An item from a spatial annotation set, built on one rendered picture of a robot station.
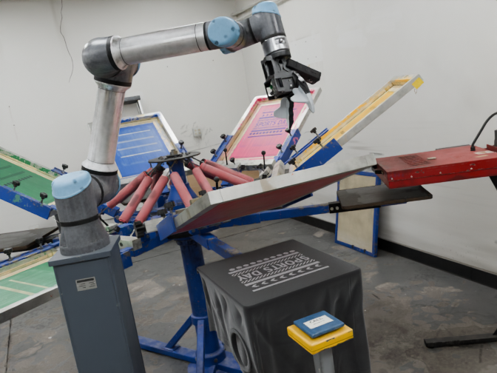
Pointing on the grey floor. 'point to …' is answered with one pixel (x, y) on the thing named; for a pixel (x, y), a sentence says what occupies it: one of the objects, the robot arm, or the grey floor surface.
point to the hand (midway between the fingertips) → (303, 121)
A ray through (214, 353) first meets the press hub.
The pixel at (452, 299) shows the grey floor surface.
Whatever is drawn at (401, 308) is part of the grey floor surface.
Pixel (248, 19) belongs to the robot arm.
